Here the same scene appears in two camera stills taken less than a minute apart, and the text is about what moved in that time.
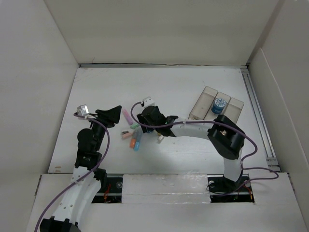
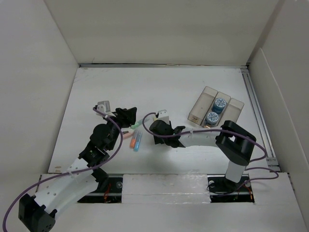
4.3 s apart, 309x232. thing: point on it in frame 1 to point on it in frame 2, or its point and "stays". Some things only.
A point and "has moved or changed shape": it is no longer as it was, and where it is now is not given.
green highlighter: [133, 126] stays
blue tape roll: [218, 105] stays
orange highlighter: [133, 143] has moved or changed shape
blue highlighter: [139, 137] stays
